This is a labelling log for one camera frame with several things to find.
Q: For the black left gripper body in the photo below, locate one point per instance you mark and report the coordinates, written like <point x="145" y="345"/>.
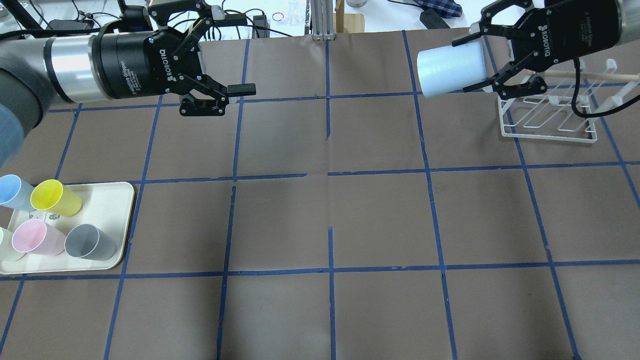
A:
<point x="125" y="64"/>

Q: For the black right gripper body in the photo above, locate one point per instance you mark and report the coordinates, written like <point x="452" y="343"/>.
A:
<point x="570" y="34"/>

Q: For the light blue plastic cup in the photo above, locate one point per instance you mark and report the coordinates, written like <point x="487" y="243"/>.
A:
<point x="446" y="69"/>

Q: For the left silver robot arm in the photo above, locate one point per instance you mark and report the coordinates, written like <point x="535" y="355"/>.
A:
<point x="41" y="67"/>

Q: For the yellow plastic cup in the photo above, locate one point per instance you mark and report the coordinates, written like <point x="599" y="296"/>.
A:
<point x="54" y="197"/>

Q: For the blue plastic cup on tray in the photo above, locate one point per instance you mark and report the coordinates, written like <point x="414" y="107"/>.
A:
<point x="16" y="193"/>

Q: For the grey plastic cup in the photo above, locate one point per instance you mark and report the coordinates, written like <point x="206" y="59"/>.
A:
<point x="88" y="242"/>

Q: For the pink plastic cup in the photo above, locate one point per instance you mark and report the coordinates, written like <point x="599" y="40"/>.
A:
<point x="36" y="237"/>

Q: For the wooden mug tree stand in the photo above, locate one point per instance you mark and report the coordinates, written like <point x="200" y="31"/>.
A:
<point x="347" y="23"/>

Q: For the cream plastic tray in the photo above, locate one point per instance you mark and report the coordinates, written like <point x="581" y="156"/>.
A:
<point x="108" y="206"/>

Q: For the white wire cup rack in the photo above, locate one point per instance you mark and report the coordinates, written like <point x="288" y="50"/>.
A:
<point x="550" y="117"/>

